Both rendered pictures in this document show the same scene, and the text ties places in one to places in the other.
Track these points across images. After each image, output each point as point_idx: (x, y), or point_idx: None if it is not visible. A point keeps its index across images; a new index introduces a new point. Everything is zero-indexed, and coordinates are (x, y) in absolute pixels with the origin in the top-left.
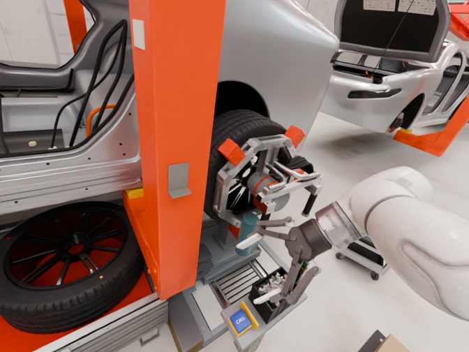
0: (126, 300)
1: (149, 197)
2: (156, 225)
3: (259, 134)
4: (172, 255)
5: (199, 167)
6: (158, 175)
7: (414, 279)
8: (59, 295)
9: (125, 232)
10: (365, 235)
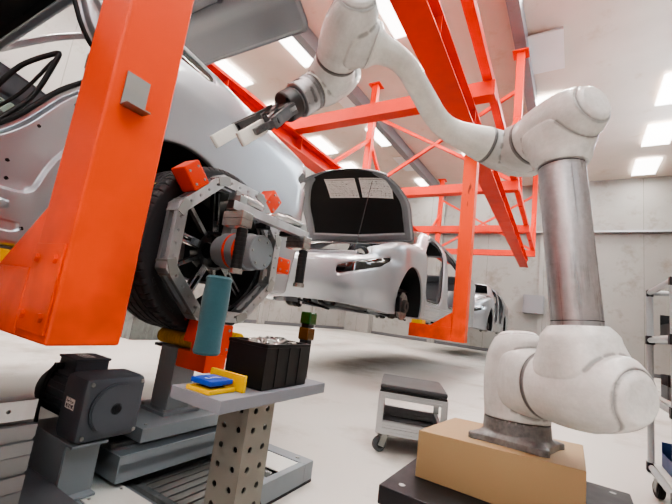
0: None
1: (80, 131)
2: (89, 152)
3: None
4: (98, 223)
5: (161, 102)
6: (114, 74)
7: (333, 11)
8: None
9: None
10: (325, 89)
